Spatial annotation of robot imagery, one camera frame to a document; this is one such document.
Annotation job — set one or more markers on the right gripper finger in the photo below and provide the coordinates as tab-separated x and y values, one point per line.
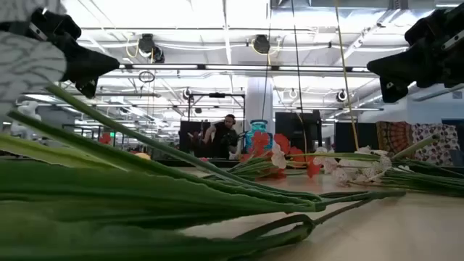
393	90
397	67

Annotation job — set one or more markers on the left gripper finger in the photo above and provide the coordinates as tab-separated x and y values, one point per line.
87	61
87	87

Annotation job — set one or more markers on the red blossom spray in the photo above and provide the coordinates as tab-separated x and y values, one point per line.
259	139
105	138

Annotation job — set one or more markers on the yellow artificial tulip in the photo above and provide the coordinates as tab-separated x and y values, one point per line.
143	156

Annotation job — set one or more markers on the white blossom spray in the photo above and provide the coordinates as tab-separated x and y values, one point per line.
417	177
145	192

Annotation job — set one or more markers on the red artificial tulip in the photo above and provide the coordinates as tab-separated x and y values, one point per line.
203	159

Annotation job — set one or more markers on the blue glass vase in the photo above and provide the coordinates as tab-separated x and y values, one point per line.
258	127

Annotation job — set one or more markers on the orange patterned cloth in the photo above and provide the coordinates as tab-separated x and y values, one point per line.
394	136

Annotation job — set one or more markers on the black partition panel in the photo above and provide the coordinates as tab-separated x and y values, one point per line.
293	128
355	137
190	136

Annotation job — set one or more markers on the white floral cloth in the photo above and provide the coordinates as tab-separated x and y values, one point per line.
438	145

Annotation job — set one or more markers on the person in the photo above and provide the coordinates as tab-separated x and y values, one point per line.
223	139

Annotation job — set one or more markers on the black station frame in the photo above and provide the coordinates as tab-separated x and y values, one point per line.
216	95

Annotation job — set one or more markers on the long black overhead rail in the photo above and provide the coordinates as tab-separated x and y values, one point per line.
235	67

